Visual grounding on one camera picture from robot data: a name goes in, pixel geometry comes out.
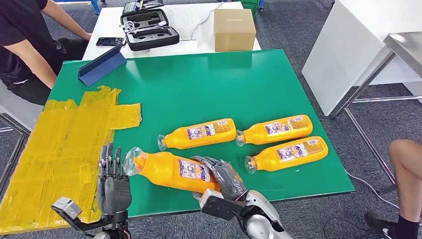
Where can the black shoe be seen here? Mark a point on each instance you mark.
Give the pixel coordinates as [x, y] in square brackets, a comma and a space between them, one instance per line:
[379, 224]

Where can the black camera bracket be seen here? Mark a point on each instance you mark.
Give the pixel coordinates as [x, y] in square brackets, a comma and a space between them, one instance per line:
[89, 226]
[217, 208]

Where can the white table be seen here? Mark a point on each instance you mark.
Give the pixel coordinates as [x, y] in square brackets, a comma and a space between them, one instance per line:
[204, 45]

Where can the black smartphone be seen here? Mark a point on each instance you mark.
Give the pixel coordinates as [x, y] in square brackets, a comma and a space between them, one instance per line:
[108, 41]

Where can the blue tablet cover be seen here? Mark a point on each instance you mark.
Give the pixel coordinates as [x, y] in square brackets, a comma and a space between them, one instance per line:
[102, 67]

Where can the white cabinet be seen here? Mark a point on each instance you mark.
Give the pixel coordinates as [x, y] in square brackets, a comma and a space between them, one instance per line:
[343, 49]

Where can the orange plastic bottle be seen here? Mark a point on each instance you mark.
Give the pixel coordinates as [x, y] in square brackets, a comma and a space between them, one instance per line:
[161, 170]
[174, 140]
[254, 135]
[263, 161]

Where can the person's leg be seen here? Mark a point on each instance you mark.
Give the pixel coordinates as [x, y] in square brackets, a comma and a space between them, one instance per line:
[407, 171]

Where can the black sock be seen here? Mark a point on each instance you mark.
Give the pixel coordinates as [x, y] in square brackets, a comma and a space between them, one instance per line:
[407, 229]

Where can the green plastic crate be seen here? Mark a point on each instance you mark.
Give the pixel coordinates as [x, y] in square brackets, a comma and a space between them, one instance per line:
[250, 6]

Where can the black right camera bracket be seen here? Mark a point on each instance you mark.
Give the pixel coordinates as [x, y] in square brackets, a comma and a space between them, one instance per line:
[217, 208]

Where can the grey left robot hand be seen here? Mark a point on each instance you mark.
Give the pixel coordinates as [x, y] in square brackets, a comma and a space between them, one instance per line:
[115, 194]

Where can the grey seat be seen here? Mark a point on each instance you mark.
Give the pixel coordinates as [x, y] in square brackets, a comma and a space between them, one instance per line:
[16, 112]

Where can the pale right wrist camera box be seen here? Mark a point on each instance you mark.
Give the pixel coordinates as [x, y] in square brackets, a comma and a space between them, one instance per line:
[211, 194]

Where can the black left camera bracket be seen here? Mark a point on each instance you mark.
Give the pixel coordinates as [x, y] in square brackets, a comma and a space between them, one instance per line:
[89, 226]

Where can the black foam-lined case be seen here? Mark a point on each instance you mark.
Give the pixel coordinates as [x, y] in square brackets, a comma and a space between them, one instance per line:
[151, 39]

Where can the steel table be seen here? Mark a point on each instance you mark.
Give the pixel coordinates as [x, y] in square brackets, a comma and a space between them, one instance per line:
[405, 44]

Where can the person's left forearm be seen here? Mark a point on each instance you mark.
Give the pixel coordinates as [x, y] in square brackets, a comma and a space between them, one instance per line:
[64, 18]

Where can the grey metal frame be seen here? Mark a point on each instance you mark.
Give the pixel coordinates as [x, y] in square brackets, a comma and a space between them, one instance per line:
[20, 147]

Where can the person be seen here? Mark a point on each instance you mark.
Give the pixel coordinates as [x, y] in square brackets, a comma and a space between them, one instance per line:
[19, 33]

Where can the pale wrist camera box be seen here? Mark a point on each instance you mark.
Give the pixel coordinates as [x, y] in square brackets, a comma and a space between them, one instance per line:
[211, 194]
[66, 207]

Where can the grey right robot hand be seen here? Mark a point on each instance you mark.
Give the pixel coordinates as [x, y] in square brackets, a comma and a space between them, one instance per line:
[229, 181]

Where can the yellow tape patch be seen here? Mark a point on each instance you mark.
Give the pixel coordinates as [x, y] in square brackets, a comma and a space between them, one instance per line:
[49, 148]

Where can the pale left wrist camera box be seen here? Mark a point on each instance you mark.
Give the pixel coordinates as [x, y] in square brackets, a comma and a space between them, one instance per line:
[66, 207]

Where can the person's left hand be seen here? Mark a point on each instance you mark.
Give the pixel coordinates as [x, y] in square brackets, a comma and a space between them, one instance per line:
[86, 36]

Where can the brown cardboard box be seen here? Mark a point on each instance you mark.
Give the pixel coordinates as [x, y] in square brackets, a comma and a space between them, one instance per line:
[234, 31]

